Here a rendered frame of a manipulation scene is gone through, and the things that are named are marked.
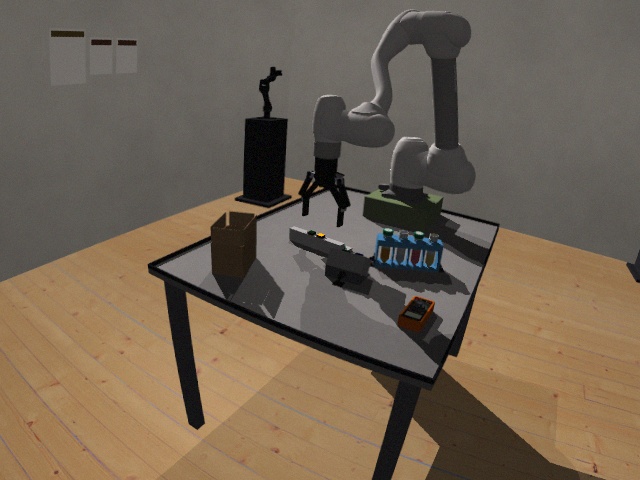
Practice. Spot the brown cardboard box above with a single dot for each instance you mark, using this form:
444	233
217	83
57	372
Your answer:
227	256

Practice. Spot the orange digital multimeter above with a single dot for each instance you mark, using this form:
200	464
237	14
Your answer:
416	313

